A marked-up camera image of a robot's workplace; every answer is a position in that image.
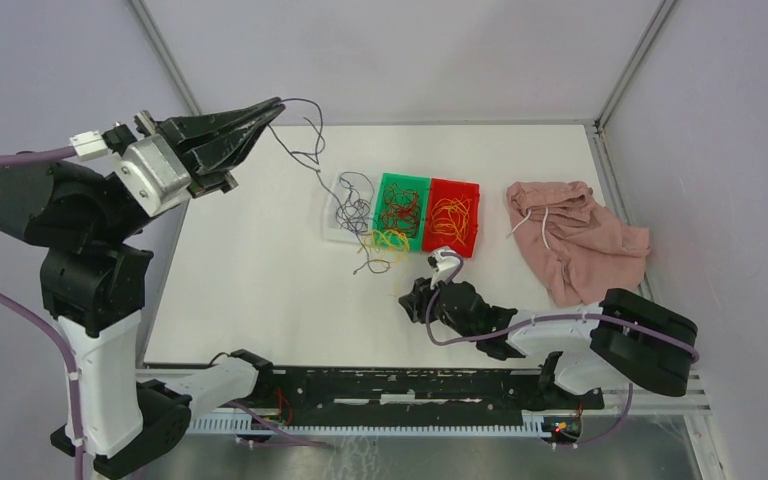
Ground red cable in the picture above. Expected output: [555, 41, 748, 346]
[381, 184, 425, 238]

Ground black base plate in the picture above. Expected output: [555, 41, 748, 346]
[239, 366, 605, 427]

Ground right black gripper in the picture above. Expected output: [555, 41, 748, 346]
[398, 269, 478, 343]

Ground white slotted cable duct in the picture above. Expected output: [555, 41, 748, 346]
[187, 409, 551, 439]

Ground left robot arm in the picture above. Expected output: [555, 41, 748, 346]
[0, 97, 285, 479]

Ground green plastic bin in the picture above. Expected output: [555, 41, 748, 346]
[372, 172, 431, 252]

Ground red plastic bin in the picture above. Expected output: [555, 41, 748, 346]
[421, 178, 480, 258]

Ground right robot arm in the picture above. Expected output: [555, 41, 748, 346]
[398, 278, 699, 408]

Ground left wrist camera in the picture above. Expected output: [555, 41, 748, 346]
[114, 134, 192, 218]

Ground pink cloth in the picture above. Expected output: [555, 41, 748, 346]
[505, 181, 651, 308]

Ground yellow cable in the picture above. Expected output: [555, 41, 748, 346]
[428, 192, 478, 248]

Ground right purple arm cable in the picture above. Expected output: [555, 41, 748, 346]
[423, 251, 701, 450]

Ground clear plastic bin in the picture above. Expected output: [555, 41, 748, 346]
[321, 171, 381, 244]

